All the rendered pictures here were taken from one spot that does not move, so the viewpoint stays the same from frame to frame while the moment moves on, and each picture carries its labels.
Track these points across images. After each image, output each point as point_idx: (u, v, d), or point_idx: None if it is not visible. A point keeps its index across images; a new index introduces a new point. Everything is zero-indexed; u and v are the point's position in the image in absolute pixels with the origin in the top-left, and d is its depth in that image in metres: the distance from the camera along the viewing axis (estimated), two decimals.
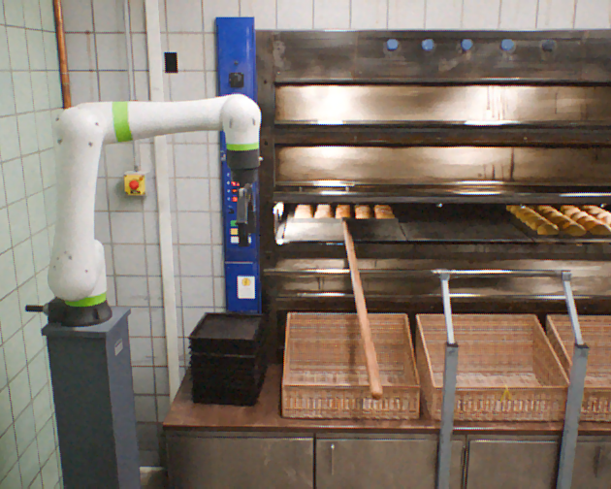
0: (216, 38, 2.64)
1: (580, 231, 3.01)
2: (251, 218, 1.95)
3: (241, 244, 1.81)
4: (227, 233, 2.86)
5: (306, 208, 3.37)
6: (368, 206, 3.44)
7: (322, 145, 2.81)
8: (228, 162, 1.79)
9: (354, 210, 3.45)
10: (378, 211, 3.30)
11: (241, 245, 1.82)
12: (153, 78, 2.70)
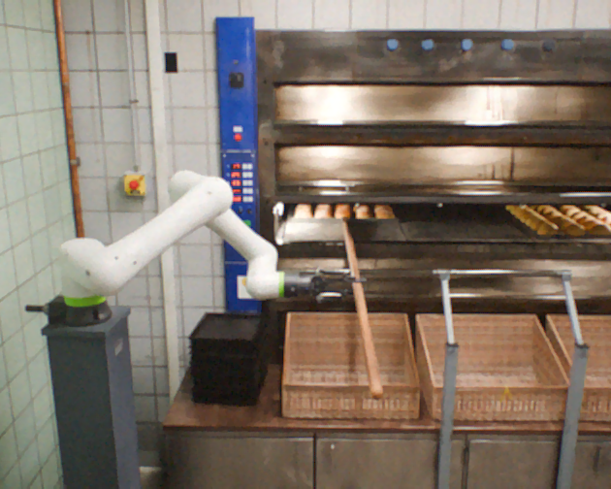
0: (216, 38, 2.64)
1: (580, 231, 3.01)
2: (354, 277, 2.30)
3: (362, 290, 2.32)
4: None
5: (305, 208, 3.37)
6: (368, 206, 3.44)
7: (322, 145, 2.81)
8: None
9: (354, 210, 3.45)
10: (378, 211, 3.30)
11: (364, 290, 2.32)
12: (153, 78, 2.70)
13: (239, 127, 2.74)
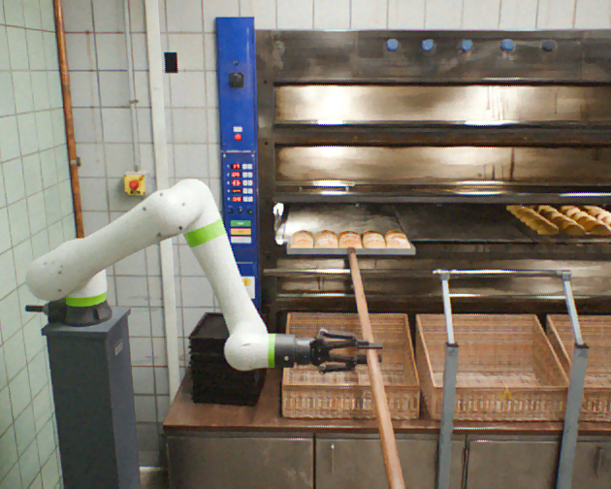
0: (216, 38, 2.64)
1: (580, 231, 3.01)
2: (367, 341, 1.75)
3: (377, 358, 1.78)
4: (227, 233, 2.86)
5: (305, 235, 2.83)
6: (377, 232, 2.90)
7: (322, 145, 2.81)
8: None
9: (362, 237, 2.90)
10: (391, 241, 2.76)
11: (379, 358, 1.78)
12: (153, 78, 2.70)
13: (239, 127, 2.74)
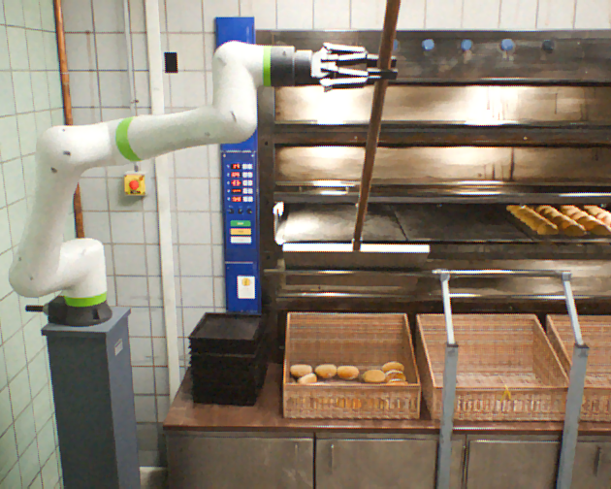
0: (216, 38, 2.64)
1: (580, 231, 3.01)
2: (377, 56, 1.52)
3: (392, 78, 1.50)
4: (227, 233, 2.86)
5: None
6: None
7: (322, 145, 2.81)
8: (286, 85, 1.53)
9: (365, 395, 2.70)
10: (387, 372, 2.89)
11: (394, 78, 1.50)
12: (153, 78, 2.70)
13: None
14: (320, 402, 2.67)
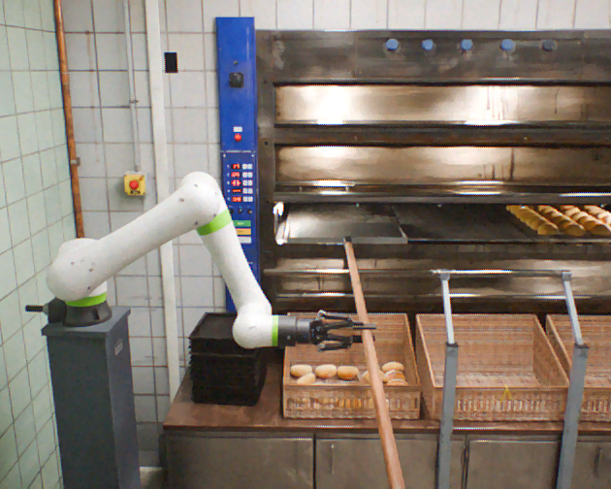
0: (216, 38, 2.64)
1: (580, 231, 3.01)
2: (362, 321, 1.93)
3: (371, 338, 1.95)
4: None
5: None
6: None
7: (322, 145, 2.81)
8: None
9: (365, 395, 2.70)
10: (387, 372, 2.89)
11: (373, 338, 1.95)
12: (153, 78, 2.70)
13: (239, 127, 2.74)
14: (320, 402, 2.67)
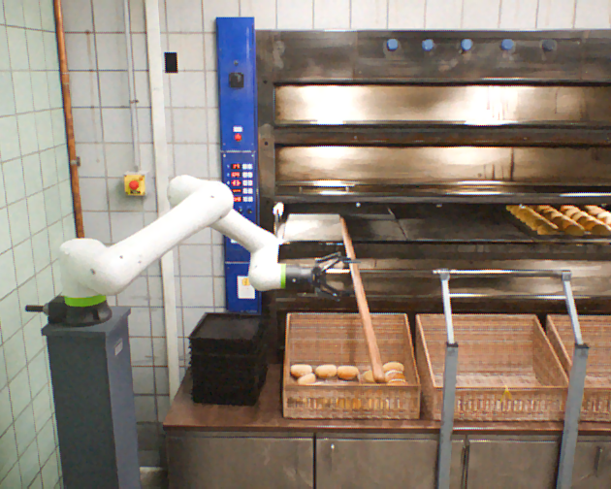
0: (216, 38, 2.64)
1: (580, 231, 3.01)
2: (349, 257, 2.36)
3: None
4: None
5: None
6: None
7: (322, 145, 2.81)
8: None
9: (365, 395, 2.70)
10: (387, 372, 2.89)
11: None
12: (153, 78, 2.70)
13: (239, 127, 2.74)
14: (320, 402, 2.67)
